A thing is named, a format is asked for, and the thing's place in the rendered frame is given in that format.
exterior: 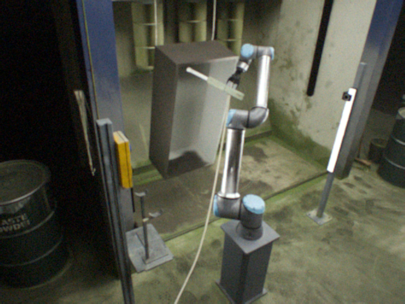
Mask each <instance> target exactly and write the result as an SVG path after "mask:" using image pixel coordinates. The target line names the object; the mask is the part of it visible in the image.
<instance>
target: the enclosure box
mask: <svg viewBox="0 0 405 304"><path fill-rule="evenodd" d="M238 59H239V55H237V54H235V53H234V52H233V51H231V50H229V49H228V48H226V47H225V46H223V45H221V44H220V43H218V42H217V41H214V40H211V41H203V42H190V43H177V44H170V45H157V46H155V51H154V75H152V98H151V122H150V135H149V160H150V161H151V163H152V164H153V165H154V167H155V168H156V169H157V170H158V171H159V173H160V175H161V176H162V177H163V179H164V180H166V179H170V178H173V177H176V176H179V175H182V174H185V173H188V172H190V171H192V170H195V169H198V168H201V167H204V166H207V165H211V164H213V163H214V162H215V157H216V153H217V149H218V144H219V139H220V136H221V131H222V128H223V125H224V121H225V115H226V112H227V103H228V94H227V93H225V92H224V91H223V90H220V89H218V88H217V87H215V86H213V85H211V84H208V83H206V80H204V79H203V78H201V77H199V76H198V75H195V74H193V73H191V72H188V71H187V68H188V67H190V68H191V69H192V70H194V71H197V72H199V73H200V74H203V75H205V77H207V78H208V77H212V78H214V79H215V80H217V81H219V82H221V83H224V84H226V85H227V80H228V79H229V78H230V77H231V75H232V74H233V73H234V72H235V71H236V64H237V63H236V62H238Z"/></svg>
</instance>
